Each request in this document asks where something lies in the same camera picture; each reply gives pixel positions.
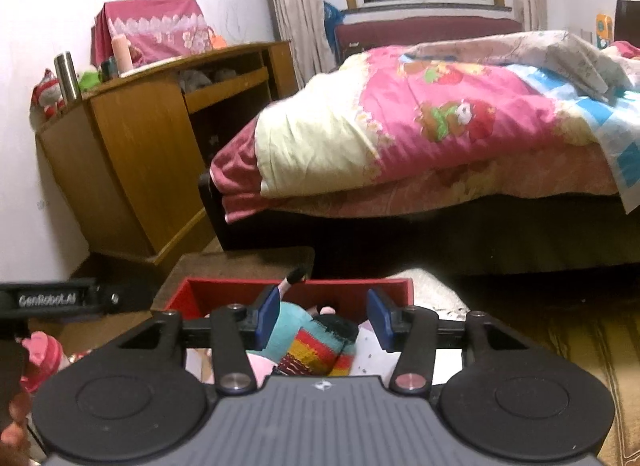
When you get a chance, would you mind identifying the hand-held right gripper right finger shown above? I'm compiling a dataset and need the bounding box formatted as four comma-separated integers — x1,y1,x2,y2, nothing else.
366,288,540,394

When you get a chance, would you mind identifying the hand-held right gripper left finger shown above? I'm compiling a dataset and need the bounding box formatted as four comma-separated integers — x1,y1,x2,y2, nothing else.
102,286,281,394

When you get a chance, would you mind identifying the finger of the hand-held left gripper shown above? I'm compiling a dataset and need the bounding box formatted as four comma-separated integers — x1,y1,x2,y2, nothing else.
96,283,157,319

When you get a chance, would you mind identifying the white printed cloth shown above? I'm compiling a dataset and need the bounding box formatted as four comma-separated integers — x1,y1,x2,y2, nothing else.
349,320,467,388

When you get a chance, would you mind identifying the pink soft cloth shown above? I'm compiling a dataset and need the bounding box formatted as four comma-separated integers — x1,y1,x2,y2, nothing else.
244,352,281,390

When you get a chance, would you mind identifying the red cardboard box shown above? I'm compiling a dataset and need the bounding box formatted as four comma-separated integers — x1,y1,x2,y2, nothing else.
164,277,417,337

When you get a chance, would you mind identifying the colourful striped sock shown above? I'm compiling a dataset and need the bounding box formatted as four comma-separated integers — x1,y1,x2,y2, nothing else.
269,301,362,378

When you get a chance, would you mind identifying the person's left hand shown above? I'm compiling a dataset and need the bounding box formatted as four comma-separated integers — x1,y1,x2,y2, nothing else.
0,363,38,454

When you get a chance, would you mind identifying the pink lidded cup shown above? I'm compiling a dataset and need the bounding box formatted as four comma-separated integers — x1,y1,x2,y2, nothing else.
19,331,72,393

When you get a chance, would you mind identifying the wooden cabinet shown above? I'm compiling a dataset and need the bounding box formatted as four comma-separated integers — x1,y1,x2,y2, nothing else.
35,40,301,267

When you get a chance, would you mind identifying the red plush doll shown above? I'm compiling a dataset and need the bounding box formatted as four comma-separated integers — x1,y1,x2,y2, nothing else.
31,68,67,119

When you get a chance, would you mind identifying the pink strawberry quilt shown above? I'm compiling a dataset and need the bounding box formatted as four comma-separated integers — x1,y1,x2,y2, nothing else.
210,43,622,225

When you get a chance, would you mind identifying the steel thermos flask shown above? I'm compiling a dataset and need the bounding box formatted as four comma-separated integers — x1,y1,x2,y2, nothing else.
54,52,84,102

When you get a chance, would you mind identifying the grey cloth in cabinet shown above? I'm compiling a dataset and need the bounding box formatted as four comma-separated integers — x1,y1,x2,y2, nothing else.
177,68,237,92

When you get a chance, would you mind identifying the pink bottle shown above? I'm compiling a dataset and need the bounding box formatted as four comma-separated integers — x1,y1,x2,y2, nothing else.
111,34,134,77

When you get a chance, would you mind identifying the pink floral cloth cover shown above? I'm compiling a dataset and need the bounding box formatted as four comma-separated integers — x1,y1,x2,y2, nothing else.
90,0,217,69

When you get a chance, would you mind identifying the bed with pink quilt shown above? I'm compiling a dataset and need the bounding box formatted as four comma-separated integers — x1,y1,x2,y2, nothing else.
199,16,640,277

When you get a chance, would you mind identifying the blue bag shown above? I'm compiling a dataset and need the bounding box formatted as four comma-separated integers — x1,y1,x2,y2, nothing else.
322,0,347,37

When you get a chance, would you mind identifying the orange toy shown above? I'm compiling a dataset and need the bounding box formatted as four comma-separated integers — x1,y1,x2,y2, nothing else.
594,13,614,49

